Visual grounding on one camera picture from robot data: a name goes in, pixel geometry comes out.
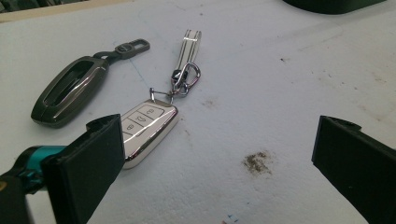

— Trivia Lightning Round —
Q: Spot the black oval tray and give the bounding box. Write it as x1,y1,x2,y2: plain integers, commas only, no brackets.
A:
281,0,389,15

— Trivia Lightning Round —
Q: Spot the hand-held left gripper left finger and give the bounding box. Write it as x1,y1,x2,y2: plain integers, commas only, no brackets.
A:
41,113,126,224

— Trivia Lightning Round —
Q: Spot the dark grey car key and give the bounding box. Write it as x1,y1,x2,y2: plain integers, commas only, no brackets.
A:
30,37,151,129

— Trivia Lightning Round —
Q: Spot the silver car key with strap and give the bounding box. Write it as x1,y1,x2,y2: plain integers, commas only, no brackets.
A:
120,29,203,171

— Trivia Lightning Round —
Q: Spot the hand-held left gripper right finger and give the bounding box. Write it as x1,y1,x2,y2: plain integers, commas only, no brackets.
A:
311,115,396,224

